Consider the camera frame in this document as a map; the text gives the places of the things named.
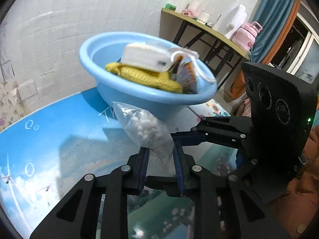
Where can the cotton swab bag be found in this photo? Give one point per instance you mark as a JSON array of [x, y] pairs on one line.
[[145, 130]]

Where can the green small box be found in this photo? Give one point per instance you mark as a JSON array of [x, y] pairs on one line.
[[170, 7]]

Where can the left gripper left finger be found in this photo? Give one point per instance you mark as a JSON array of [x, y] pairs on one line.
[[97, 200]]

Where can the white tissue pack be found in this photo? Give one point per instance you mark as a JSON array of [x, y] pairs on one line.
[[146, 56]]

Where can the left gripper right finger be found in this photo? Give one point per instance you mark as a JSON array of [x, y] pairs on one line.
[[223, 199]]

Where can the blue curtain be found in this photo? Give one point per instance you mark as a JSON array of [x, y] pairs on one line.
[[276, 18]]

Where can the yellow mesh bag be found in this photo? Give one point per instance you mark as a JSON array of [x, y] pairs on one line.
[[157, 80]]

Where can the wall power socket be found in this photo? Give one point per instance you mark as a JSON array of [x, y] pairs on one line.
[[27, 89]]

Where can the white paper cup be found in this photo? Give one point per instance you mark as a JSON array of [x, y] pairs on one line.
[[203, 17]]

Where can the light blue plastic basin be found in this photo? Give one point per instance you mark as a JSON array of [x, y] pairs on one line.
[[107, 47]]

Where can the black product package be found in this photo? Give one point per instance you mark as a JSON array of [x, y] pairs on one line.
[[182, 71]]

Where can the wooden side table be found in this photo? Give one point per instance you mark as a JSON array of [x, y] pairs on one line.
[[225, 50]]

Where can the pink water bottle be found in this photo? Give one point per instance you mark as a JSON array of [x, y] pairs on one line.
[[246, 35]]

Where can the white kettle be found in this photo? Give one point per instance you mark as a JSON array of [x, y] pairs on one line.
[[232, 19]]

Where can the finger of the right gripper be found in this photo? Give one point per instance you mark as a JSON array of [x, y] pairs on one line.
[[189, 138]]

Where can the pink cloth item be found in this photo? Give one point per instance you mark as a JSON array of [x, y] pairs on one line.
[[192, 13]]

